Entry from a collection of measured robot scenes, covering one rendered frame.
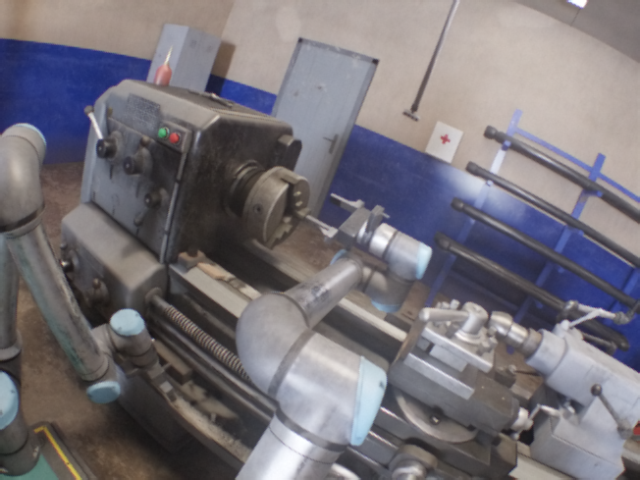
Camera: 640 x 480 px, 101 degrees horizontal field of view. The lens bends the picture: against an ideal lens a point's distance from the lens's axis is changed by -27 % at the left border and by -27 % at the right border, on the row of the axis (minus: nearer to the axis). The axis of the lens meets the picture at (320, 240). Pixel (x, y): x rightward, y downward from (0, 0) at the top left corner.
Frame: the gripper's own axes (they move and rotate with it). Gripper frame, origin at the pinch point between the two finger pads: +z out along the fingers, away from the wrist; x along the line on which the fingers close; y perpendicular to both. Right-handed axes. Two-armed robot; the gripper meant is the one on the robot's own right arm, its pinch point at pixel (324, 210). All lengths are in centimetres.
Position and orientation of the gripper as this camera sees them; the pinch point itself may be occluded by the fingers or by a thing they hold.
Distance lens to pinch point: 107.6
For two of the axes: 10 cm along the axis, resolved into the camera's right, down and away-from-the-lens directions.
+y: -1.3, 7.1, 7.0
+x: 5.4, -5.4, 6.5
